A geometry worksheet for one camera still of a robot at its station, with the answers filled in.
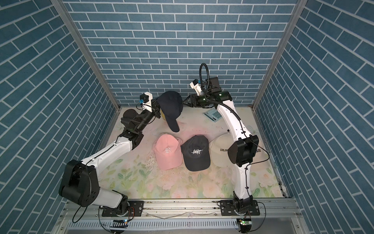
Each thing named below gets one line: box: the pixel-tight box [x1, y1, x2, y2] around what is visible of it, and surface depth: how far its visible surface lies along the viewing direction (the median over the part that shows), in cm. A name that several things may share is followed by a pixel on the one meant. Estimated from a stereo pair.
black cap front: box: [180, 135, 211, 172], surface depth 93 cm
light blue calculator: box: [202, 107, 223, 123], surface depth 115 cm
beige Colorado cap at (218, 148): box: [208, 133, 235, 168], surface depth 93 cm
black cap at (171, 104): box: [157, 90, 184, 133], surface depth 75 cm
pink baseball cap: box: [153, 133, 183, 171], surface depth 91 cm
